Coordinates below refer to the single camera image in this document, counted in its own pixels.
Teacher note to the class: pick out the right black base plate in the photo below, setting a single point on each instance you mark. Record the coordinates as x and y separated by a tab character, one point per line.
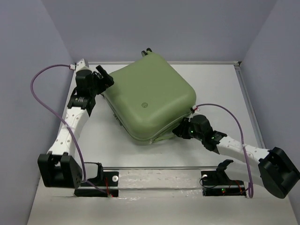
215	183

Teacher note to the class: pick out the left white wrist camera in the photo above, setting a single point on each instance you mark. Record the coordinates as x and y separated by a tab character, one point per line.
82	64

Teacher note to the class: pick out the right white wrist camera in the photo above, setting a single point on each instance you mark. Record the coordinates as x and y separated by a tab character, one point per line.
194	110

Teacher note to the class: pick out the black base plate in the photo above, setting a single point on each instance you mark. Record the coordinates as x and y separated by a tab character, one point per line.
215	183
97	187

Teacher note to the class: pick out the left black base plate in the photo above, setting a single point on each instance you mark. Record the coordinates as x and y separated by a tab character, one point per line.
97	187

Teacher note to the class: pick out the green hard-shell suitcase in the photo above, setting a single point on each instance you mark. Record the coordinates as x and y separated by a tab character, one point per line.
149	97

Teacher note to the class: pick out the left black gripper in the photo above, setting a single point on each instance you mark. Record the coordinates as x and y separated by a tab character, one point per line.
108	79

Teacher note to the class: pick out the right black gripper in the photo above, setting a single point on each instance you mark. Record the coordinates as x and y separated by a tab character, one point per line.
180	131

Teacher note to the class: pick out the white front cover board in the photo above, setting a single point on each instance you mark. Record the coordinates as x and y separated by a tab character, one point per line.
159	196

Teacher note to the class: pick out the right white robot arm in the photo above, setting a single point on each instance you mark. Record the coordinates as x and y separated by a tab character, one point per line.
276	172

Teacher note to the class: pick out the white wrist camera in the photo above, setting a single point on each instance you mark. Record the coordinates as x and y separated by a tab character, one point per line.
194	110
82	64

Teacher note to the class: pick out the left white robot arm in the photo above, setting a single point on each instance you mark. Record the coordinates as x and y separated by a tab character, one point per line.
63	165

